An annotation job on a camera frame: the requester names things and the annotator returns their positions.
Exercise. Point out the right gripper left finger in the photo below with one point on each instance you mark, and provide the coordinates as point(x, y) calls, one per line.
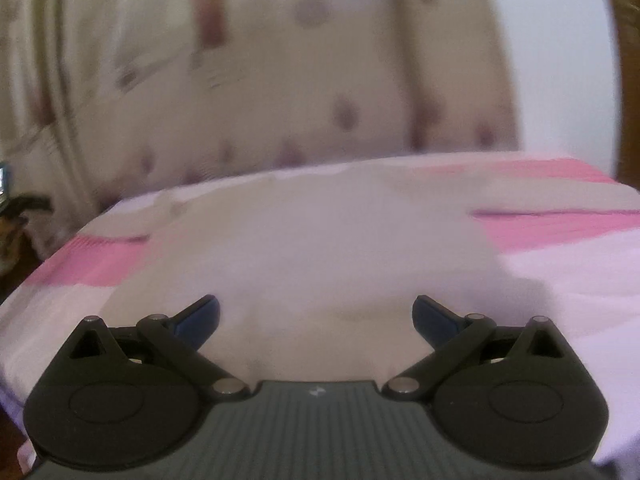
point(112, 398)

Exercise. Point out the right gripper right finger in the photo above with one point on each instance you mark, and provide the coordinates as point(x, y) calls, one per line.
point(513, 396)

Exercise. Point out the cream knitted small garment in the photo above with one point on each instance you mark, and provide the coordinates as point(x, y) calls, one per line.
point(316, 275)

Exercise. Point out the pink checked bed sheet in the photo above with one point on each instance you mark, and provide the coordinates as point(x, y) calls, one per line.
point(555, 221)

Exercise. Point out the beige leaf print curtain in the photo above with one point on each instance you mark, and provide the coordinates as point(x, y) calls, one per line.
point(103, 100)

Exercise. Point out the brown wooden door frame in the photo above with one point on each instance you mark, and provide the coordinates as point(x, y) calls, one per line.
point(626, 17)

